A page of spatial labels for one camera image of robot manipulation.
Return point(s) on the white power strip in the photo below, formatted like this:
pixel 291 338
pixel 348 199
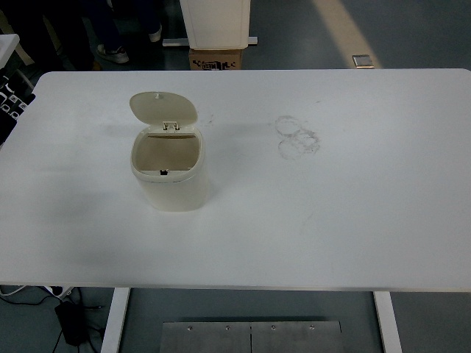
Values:
pixel 60 290

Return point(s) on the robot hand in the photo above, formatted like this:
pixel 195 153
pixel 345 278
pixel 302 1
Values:
pixel 9 106

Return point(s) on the grey floor socket plate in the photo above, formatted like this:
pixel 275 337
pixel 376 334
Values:
pixel 363 61

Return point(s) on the white table leg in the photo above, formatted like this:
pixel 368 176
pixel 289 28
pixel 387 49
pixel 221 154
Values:
pixel 388 323
pixel 114 323

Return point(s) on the grey metal plate with screws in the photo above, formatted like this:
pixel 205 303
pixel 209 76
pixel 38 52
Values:
pixel 250 338

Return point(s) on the white side table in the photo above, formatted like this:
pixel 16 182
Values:
pixel 7 46

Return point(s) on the small cream trash bin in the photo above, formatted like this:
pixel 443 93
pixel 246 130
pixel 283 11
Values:
pixel 173 191

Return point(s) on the black power adapter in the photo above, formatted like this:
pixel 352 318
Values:
pixel 70 325

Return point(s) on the large white plastic container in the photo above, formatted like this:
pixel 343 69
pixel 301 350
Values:
pixel 215 22

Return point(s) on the brown printed cardboard box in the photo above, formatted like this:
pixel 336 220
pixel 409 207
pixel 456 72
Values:
pixel 215 59

